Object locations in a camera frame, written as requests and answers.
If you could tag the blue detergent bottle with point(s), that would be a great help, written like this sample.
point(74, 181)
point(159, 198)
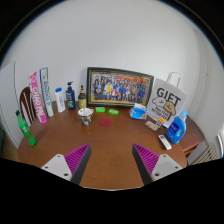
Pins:
point(177, 128)

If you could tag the pink tall box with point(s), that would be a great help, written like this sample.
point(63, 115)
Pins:
point(36, 97)

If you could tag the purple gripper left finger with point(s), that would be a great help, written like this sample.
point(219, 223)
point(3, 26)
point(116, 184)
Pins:
point(71, 166)

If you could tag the white green tall box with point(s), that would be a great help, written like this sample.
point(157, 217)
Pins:
point(46, 91)

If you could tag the small snack packet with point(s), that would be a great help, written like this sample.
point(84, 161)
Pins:
point(155, 126)

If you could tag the dark yellow-label bottle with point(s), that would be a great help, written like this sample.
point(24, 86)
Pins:
point(82, 98)

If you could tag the green plastic bottle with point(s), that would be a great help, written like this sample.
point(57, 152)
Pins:
point(25, 129)

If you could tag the white gift paper bag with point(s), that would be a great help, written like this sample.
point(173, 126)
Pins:
point(167, 99)

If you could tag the white radiator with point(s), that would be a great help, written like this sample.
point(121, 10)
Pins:
point(208, 155)

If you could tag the white remote control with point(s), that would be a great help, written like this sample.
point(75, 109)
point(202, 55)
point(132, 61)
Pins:
point(165, 142)

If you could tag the framed group photo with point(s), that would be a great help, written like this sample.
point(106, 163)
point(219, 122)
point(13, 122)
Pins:
point(117, 88)

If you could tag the patterned ceramic cup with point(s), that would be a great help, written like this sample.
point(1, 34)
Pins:
point(85, 115)

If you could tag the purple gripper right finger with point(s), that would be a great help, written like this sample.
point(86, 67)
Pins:
point(152, 166)

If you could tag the green soap bar left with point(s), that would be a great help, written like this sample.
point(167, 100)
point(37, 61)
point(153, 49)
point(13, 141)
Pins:
point(100, 109)

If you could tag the white lotion bottle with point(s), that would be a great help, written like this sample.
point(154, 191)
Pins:
point(59, 99)

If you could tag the red round coaster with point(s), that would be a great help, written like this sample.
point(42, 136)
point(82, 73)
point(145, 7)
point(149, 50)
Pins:
point(105, 122)

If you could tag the dark blue pump bottle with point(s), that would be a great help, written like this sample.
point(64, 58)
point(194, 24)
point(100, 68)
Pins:
point(70, 97)

